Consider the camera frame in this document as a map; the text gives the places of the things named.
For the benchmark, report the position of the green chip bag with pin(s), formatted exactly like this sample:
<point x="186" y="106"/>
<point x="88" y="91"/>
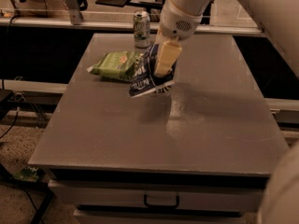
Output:
<point x="117" y="65"/>

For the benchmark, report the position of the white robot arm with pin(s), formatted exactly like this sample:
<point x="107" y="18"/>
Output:
<point x="276" y="51"/>

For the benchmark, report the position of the blue chip bag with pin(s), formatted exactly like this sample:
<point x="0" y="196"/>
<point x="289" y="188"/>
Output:
<point x="144" y="81"/>

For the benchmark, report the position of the green packet on floor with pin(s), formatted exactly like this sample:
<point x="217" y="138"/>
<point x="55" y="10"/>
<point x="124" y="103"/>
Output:
<point x="27" y="174"/>

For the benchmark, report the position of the black drawer handle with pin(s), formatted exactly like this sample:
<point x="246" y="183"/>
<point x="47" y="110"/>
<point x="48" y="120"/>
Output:
<point x="155" y="202"/>

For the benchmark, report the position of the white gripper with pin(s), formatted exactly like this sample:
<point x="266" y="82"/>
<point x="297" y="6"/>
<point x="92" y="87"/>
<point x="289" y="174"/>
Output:
<point x="175" y="22"/>

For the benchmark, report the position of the green 7up can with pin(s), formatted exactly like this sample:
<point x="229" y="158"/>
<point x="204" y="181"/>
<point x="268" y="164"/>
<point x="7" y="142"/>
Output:
<point x="141" y="24"/>

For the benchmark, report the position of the metal railing post left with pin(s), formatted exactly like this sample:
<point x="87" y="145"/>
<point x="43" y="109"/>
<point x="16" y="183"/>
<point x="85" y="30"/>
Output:
<point x="74" y="12"/>

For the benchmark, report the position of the grey drawer cabinet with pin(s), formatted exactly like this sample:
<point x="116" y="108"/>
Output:
<point x="116" y="196"/>

